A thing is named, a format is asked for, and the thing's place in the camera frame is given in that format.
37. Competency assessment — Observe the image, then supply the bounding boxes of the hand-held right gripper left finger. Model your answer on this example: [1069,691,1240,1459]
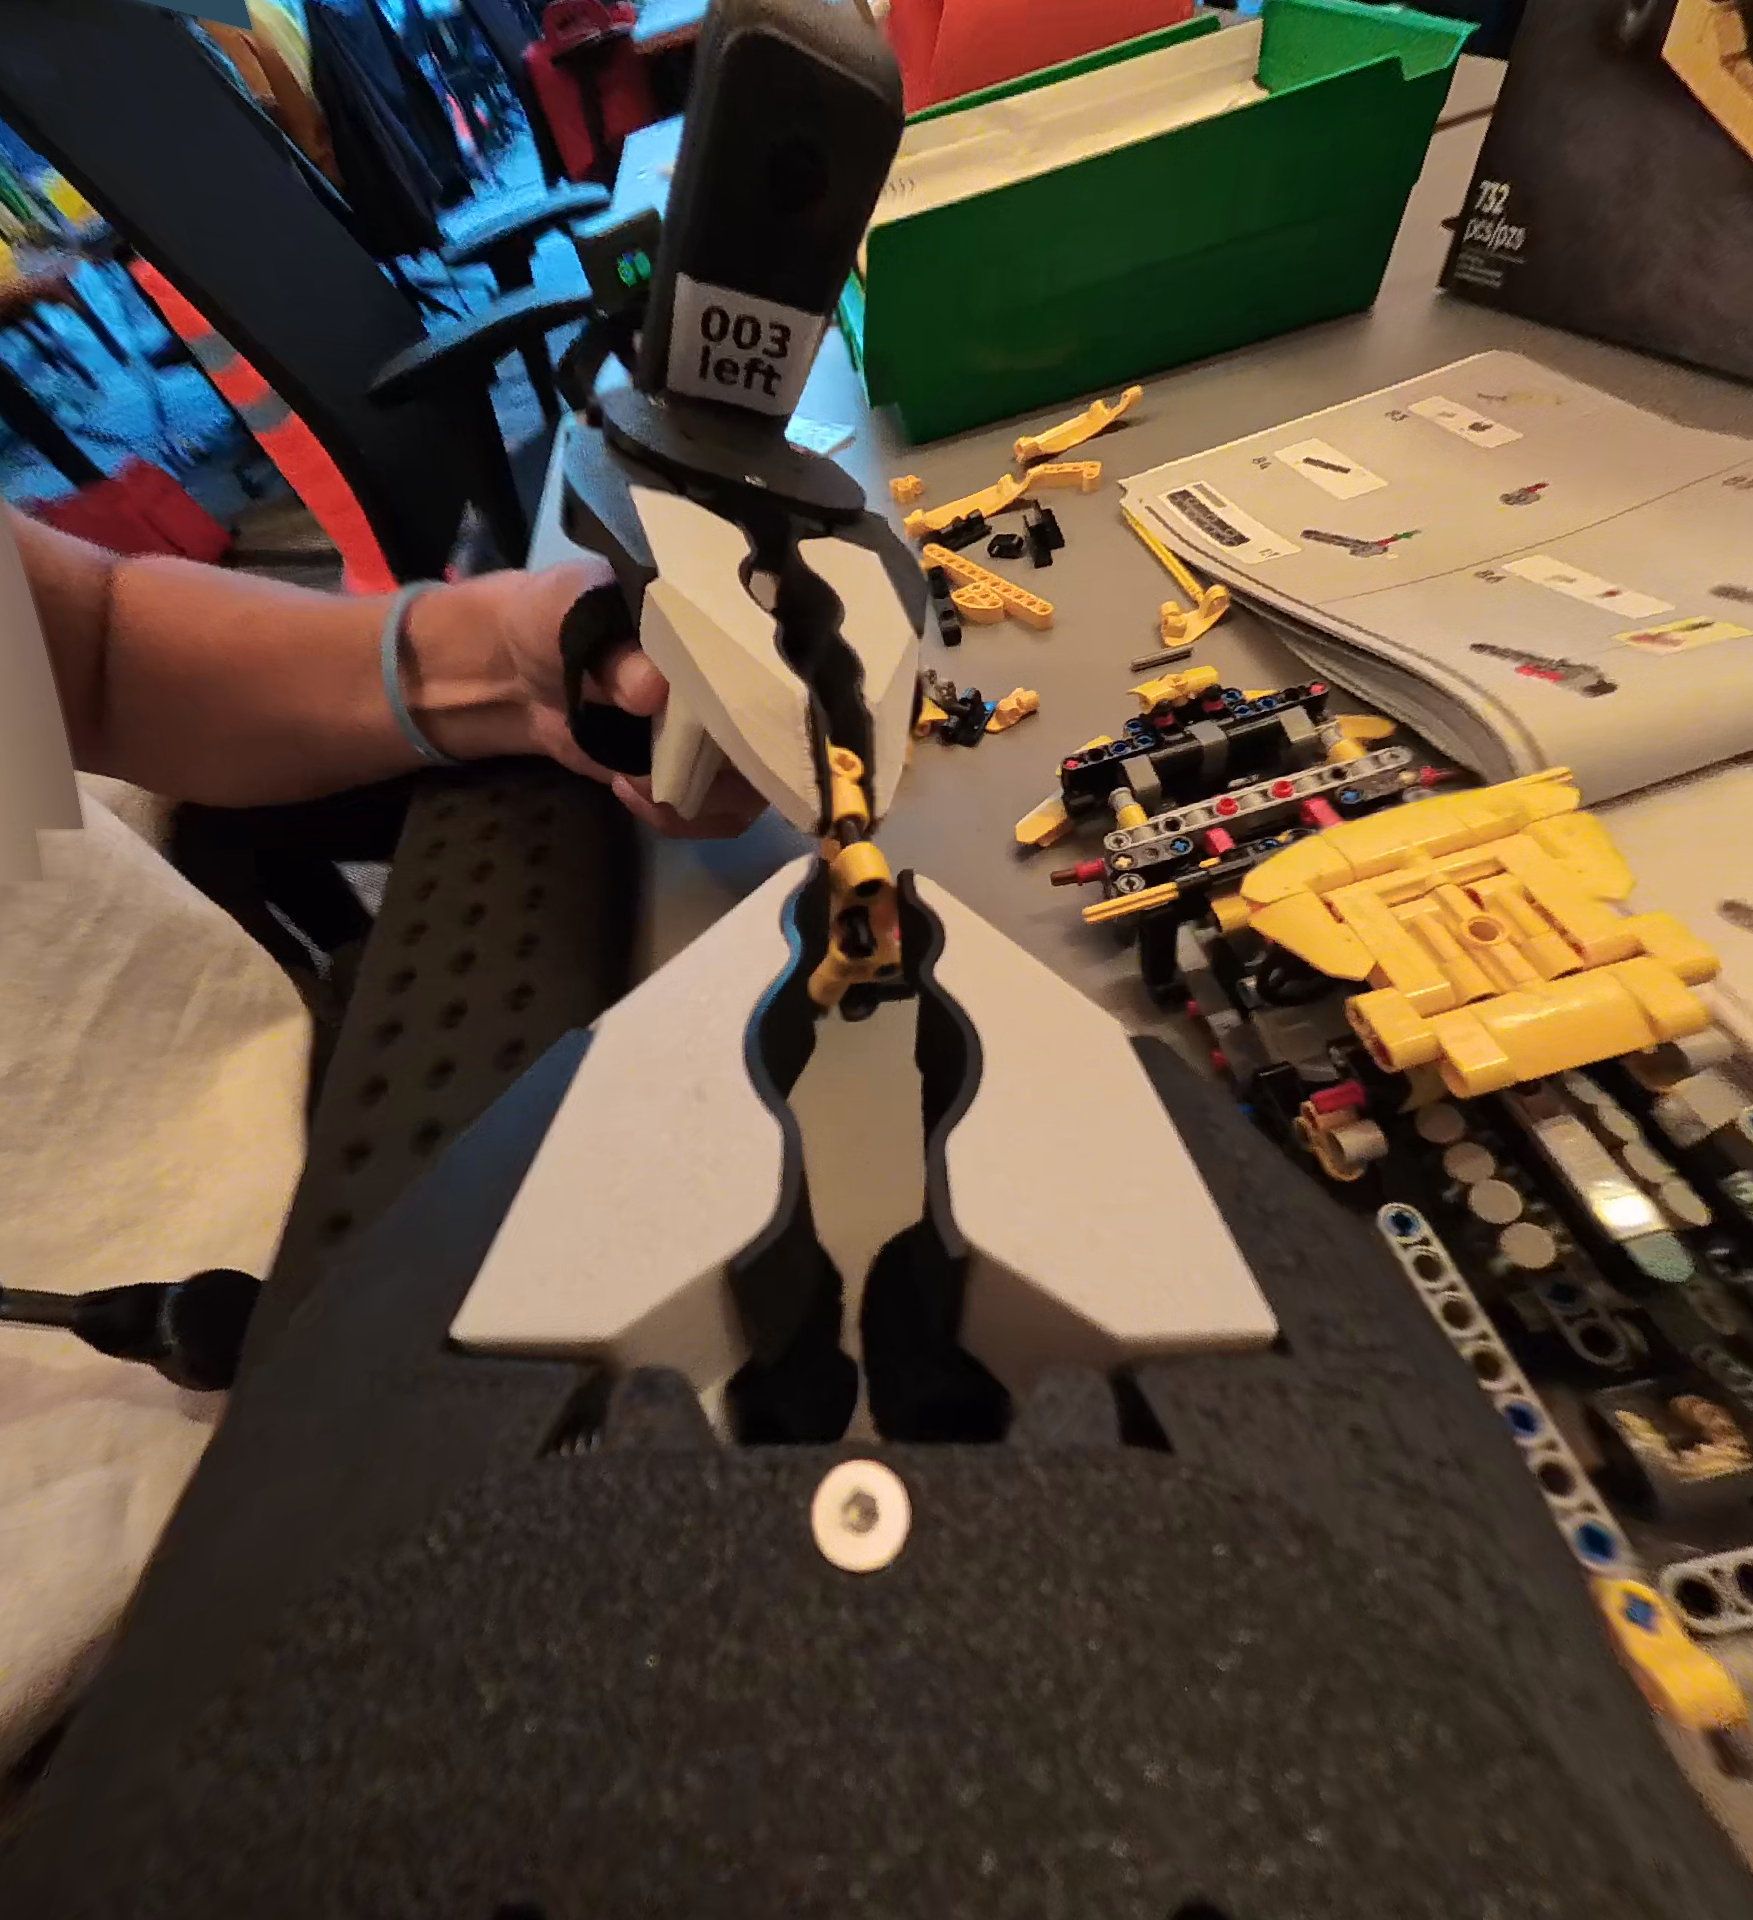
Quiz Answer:
[448,859,818,1431]

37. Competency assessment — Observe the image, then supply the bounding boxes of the yellow toy brick assembly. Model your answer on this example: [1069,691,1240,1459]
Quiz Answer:
[805,837,911,1026]

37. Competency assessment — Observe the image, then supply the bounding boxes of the red bag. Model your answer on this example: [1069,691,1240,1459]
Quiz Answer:
[33,454,237,570]

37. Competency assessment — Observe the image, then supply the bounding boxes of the dark perforated pad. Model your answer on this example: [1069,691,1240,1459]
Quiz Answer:
[238,757,645,1361]

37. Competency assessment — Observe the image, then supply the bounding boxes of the white paper stack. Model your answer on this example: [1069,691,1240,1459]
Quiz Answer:
[876,15,1268,228]

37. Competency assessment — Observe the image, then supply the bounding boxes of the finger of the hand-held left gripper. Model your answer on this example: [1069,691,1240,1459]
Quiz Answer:
[813,522,930,821]
[636,483,854,841]

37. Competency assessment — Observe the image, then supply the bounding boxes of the scattered yellow toy pieces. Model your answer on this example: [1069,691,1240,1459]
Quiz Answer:
[888,385,1238,752]

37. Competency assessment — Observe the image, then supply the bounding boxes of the dark toy box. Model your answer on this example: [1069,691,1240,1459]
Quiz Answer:
[1436,0,1753,411]

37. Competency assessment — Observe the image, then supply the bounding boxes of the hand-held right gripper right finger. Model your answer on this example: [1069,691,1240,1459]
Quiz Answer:
[911,872,1283,1398]

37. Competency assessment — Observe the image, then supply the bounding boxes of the person's left forearm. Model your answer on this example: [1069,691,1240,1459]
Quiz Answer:
[8,507,434,810]

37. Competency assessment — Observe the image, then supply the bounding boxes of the yellow toy car model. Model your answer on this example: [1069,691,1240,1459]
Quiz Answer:
[1015,667,1753,1781]

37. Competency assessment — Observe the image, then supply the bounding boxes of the person's left hand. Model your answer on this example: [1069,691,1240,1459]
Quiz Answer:
[411,559,776,842]

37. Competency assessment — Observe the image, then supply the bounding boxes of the orange striped cone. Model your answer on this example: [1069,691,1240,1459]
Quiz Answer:
[127,254,401,594]

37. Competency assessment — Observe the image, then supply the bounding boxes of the green storage bin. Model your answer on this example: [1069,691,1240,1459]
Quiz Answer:
[835,0,1481,449]

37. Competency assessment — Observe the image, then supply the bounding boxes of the black device green light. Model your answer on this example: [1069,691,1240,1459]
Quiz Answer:
[572,206,669,331]

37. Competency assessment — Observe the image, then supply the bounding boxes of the blue wristband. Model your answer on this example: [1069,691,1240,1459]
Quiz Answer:
[378,580,460,770]

